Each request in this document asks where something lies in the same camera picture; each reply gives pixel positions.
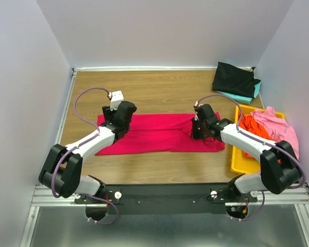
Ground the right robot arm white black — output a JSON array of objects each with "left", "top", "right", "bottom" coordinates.
[{"left": 191, "top": 103, "right": 304, "bottom": 202}]

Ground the orange t shirt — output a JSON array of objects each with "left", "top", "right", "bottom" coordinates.
[{"left": 237, "top": 113, "right": 283, "bottom": 164}]

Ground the aluminium frame rail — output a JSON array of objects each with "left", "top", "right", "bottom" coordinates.
[{"left": 19, "top": 67, "right": 309, "bottom": 247}]

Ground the folded black t shirt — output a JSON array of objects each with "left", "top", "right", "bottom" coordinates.
[{"left": 212, "top": 62, "right": 261, "bottom": 98}]

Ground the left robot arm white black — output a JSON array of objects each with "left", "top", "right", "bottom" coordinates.
[{"left": 38, "top": 100, "right": 136, "bottom": 203}]

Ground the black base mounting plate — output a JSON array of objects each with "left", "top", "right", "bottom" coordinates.
[{"left": 75, "top": 183, "right": 257, "bottom": 221}]

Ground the yellow plastic bin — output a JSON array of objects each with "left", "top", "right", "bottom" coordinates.
[{"left": 231, "top": 104, "right": 285, "bottom": 174}]

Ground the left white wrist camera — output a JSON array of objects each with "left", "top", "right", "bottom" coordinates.
[{"left": 109, "top": 91, "right": 124, "bottom": 111}]

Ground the light pink t shirt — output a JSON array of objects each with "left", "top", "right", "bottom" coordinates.
[{"left": 250, "top": 107, "right": 299, "bottom": 159}]

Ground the magenta t shirt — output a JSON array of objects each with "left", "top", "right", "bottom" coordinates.
[{"left": 96, "top": 113, "right": 225, "bottom": 156}]

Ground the folded teal t shirt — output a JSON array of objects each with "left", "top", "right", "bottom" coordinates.
[{"left": 218, "top": 82, "right": 261, "bottom": 104}]

